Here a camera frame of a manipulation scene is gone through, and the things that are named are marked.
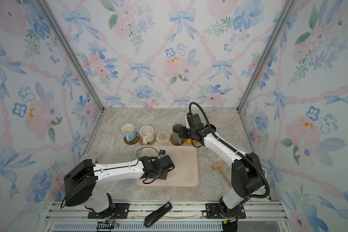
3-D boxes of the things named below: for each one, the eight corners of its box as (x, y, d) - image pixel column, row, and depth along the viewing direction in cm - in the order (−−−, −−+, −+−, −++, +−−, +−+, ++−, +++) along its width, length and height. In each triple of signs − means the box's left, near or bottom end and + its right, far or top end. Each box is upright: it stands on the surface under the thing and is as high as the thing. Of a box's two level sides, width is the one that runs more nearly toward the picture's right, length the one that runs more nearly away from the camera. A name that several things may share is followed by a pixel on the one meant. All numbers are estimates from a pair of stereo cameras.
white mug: (140, 148, 100) (137, 140, 91) (143, 134, 107) (140, 125, 99) (152, 148, 100) (150, 140, 91) (154, 134, 107) (152, 125, 99)
